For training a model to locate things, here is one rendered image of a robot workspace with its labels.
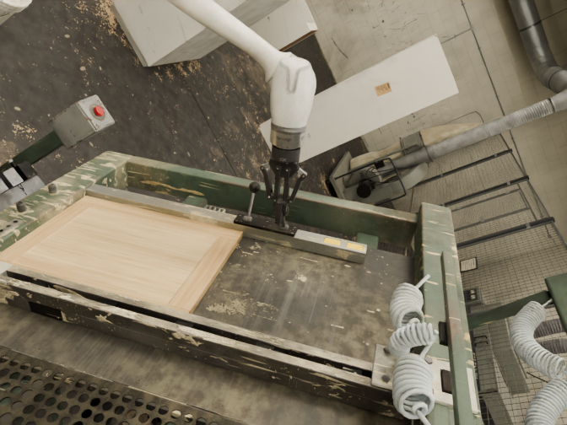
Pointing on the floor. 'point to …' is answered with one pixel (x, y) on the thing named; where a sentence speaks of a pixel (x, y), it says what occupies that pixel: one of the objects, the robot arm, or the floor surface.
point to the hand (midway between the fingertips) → (279, 211)
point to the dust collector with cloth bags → (390, 166)
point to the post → (39, 150)
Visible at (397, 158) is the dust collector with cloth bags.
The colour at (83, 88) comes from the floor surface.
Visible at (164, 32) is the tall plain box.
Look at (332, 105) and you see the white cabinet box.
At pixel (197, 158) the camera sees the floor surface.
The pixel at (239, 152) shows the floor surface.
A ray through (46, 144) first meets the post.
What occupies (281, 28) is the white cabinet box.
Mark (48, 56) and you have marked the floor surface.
